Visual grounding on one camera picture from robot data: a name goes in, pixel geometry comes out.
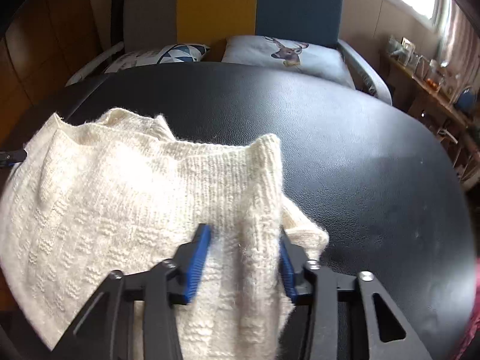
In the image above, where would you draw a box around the white knitted sweater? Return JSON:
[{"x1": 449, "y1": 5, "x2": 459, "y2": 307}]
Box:
[{"x1": 1, "y1": 108, "x2": 329, "y2": 359}]

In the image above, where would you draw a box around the blue triangle pattern cushion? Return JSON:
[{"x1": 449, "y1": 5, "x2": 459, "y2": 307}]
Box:
[{"x1": 65, "y1": 42, "x2": 211, "y2": 87}]

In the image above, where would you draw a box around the multicolour sofa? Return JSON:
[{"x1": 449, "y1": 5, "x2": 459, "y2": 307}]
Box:
[{"x1": 110, "y1": 0, "x2": 394, "y2": 107}]

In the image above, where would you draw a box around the cluttered wooden side table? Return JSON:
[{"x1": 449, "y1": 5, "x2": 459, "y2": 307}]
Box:
[{"x1": 380, "y1": 49, "x2": 479, "y2": 191}]

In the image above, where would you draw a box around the grey deer print cushion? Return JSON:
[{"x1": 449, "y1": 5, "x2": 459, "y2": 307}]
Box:
[{"x1": 222, "y1": 36, "x2": 355, "y2": 89}]

